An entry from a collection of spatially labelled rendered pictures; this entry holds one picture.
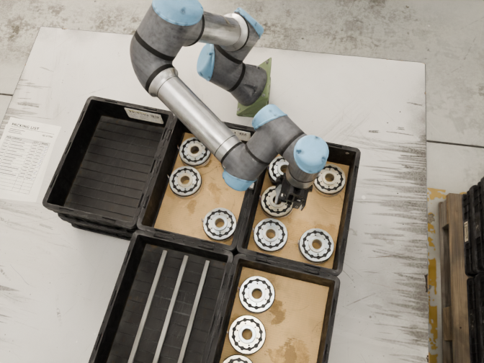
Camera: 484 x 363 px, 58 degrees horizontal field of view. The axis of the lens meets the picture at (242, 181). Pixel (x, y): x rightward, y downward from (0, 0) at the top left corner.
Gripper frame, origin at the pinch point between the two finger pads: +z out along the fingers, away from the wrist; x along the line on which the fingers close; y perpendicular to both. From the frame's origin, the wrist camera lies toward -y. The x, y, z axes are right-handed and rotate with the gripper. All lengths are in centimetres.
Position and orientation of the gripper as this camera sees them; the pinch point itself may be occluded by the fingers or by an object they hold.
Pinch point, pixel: (289, 194)
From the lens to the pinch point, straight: 128.8
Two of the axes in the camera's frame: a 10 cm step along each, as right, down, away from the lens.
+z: -0.6, 3.5, 9.3
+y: -2.5, 9.0, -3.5
